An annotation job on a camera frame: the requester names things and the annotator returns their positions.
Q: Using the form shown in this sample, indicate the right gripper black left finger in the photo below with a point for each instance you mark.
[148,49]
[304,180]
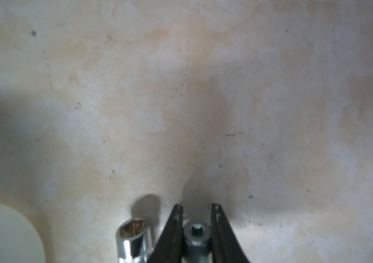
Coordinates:
[169,246]

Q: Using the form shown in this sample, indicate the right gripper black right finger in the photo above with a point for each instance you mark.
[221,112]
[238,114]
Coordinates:
[225,246]

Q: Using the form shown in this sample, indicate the long chrome socket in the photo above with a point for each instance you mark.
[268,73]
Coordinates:
[196,242]

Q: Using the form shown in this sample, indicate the short chrome socket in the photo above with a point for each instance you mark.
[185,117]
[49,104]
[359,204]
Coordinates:
[134,241]

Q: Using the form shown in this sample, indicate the white plastic storage tray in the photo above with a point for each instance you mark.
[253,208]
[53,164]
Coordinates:
[19,240]

